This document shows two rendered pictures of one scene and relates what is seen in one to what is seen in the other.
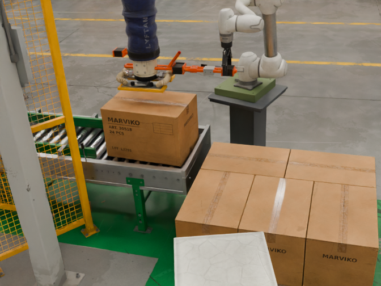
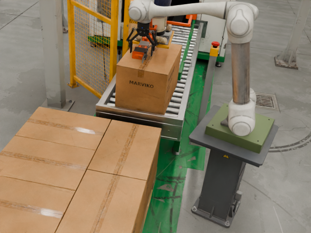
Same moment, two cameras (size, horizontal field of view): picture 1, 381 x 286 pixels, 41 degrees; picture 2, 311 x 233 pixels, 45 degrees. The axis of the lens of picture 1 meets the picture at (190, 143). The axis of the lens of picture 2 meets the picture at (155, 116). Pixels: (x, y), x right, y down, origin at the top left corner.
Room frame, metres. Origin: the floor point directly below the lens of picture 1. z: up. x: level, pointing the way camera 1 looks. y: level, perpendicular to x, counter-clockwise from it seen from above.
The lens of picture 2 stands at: (2.92, -2.49, 2.22)
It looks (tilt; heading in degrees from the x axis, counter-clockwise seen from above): 34 degrees down; 79
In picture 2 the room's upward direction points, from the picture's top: 6 degrees clockwise
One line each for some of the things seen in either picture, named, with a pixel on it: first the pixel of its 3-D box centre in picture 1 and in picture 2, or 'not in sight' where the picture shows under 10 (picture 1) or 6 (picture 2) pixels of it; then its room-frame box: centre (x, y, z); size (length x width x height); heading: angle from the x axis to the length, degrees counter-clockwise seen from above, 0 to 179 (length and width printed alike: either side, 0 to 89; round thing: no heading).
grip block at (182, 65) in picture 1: (178, 68); (149, 33); (3.33, 0.05, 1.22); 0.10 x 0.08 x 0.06; 163
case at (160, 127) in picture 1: (151, 125); (149, 76); (3.40, 0.28, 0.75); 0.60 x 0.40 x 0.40; 68
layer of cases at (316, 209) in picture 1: (281, 209); (72, 188); (2.79, -0.59, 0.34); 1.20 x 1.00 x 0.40; 72
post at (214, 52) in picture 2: not in sight; (205, 98); (3.94, 0.35, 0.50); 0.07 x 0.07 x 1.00; 72
